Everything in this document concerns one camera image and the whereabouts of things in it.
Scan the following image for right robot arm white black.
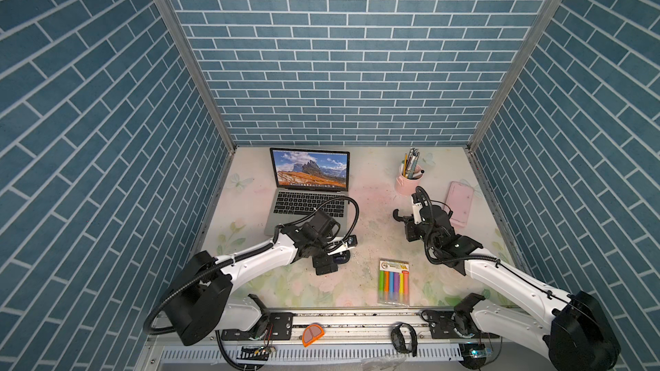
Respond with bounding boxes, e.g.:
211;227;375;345
392;187;622;370

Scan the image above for pink pen holder cup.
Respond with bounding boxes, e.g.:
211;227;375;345
395;166;425;196

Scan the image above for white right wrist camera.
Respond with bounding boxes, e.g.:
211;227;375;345
412;202;424;225

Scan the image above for white fabric butterfly decoration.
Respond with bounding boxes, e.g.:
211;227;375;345
227;173;254;192

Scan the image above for black wristwatch on rail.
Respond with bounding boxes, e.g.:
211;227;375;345
390;322;419;357

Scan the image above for aluminium mounting rail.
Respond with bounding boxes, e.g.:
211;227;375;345
138;306;573;367

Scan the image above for pack of coloured markers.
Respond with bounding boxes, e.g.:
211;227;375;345
377;259;410;307

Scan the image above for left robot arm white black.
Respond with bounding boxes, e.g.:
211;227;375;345
143;196;357;346

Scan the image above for silver laptop with mountain wallpaper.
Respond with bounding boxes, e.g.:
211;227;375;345
265;148;350;237

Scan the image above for pens in cup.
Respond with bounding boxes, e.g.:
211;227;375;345
400;148;424;180

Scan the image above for orange tool on rail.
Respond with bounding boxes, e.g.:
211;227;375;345
300;323;325;348

